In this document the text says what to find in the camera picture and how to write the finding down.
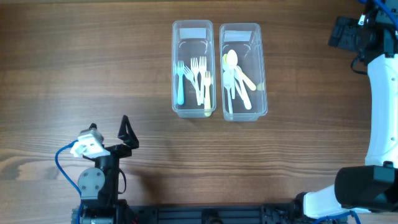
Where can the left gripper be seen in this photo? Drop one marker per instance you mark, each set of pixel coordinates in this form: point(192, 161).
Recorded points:
point(129, 139)

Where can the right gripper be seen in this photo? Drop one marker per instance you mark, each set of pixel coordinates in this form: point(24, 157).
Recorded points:
point(344, 29)

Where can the light blue plastic fork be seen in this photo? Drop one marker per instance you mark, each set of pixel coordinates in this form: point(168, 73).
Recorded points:
point(180, 73)

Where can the white plastic fork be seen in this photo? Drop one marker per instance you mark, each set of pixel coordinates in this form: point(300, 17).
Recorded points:
point(202, 69)
point(190, 76)
point(194, 66)

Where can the yellow plastic fork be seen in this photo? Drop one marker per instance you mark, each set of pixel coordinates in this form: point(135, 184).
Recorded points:
point(207, 82)

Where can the yellow plastic spoon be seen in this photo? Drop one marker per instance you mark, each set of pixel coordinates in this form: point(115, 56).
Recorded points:
point(248, 82)

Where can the translucent white plastic spoon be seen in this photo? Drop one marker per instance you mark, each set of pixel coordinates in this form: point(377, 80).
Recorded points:
point(232, 60)

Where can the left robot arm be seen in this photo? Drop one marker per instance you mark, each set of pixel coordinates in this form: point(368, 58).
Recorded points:
point(99, 185)

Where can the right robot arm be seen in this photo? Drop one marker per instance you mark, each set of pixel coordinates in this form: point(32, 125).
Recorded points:
point(372, 187)

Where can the left clear plastic container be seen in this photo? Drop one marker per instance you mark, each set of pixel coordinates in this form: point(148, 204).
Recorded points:
point(192, 38)

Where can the clear plastic container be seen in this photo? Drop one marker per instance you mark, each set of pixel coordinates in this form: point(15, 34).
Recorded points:
point(246, 40)
point(192, 38)

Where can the right clear plastic container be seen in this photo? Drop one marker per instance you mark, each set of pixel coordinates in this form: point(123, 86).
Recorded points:
point(246, 40)

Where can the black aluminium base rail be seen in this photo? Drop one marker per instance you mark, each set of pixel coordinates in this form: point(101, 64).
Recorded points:
point(199, 215)

